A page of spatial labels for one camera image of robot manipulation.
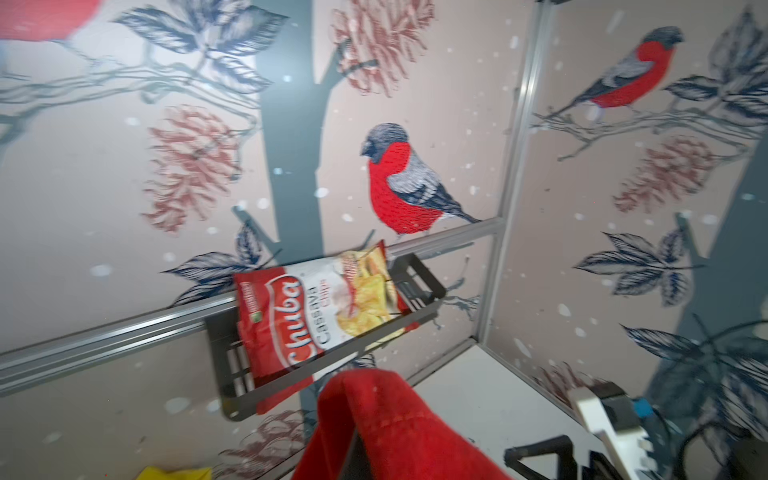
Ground red Chuba chips bag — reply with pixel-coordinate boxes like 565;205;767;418
234;242;406;387

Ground red shorts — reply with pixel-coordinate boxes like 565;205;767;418
292;369;508;479

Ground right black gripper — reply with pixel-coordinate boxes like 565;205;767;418
504;398;661;480

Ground yellow shorts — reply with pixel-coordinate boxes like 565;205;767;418
136;466;213;480

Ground black wall shelf basket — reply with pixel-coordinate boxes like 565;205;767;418
204;253;446;422

